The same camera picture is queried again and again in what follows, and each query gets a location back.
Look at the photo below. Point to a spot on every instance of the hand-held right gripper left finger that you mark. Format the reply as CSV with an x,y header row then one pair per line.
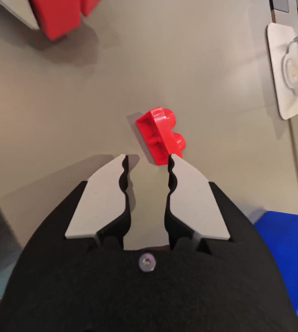
x,y
97,207

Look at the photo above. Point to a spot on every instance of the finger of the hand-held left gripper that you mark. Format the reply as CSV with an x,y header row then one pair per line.
x,y
19,10

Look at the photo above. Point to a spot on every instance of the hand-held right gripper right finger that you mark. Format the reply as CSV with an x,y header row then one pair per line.
x,y
198,207

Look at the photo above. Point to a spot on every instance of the red mega block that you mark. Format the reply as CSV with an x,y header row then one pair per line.
x,y
58,18
91,5
159,135

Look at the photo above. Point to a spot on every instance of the blue storage bin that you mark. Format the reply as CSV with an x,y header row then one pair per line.
x,y
289,249

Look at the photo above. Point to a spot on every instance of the white board stand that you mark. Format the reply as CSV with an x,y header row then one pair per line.
x,y
286,78

